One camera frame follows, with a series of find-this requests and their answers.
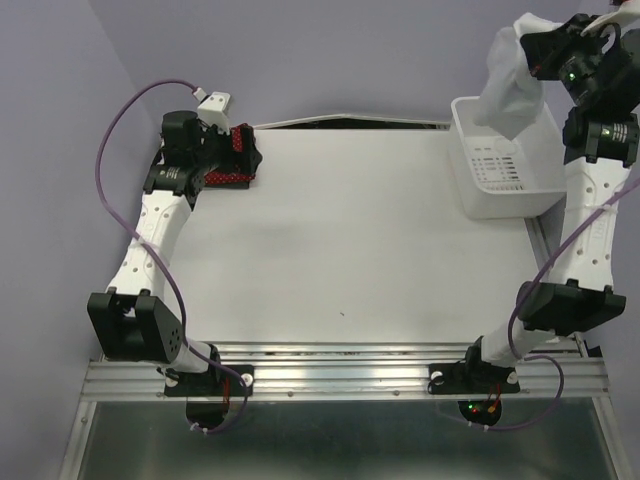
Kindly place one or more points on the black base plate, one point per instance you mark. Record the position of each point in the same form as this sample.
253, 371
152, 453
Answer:
210, 384
456, 378

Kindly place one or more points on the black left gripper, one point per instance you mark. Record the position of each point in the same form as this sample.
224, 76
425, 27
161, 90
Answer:
234, 160

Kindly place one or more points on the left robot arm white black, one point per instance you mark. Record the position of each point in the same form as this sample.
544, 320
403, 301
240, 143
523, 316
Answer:
130, 318

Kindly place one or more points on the white plastic bin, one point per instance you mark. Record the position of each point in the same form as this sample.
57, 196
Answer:
501, 178

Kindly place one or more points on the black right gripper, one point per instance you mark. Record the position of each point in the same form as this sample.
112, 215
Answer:
543, 49

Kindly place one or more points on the dark grey dotted skirt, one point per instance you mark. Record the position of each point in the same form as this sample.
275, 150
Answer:
222, 181

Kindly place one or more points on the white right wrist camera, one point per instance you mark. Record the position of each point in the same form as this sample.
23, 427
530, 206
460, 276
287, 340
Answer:
623, 13

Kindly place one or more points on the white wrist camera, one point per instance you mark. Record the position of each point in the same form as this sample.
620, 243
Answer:
623, 13
213, 109

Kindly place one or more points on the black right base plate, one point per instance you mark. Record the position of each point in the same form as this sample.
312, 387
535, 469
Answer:
456, 378

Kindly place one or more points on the red dotted skirt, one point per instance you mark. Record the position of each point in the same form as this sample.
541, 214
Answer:
239, 161

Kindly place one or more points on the white garment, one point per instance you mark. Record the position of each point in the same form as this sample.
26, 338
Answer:
512, 99

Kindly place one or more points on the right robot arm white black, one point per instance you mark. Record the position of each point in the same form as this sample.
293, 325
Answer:
574, 290

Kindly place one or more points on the aluminium rail frame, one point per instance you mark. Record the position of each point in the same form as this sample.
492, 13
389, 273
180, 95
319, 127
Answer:
352, 372

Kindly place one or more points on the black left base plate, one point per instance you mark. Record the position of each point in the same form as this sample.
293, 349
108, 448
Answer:
210, 384

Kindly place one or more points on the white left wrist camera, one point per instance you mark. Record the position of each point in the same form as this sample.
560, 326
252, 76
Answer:
213, 109

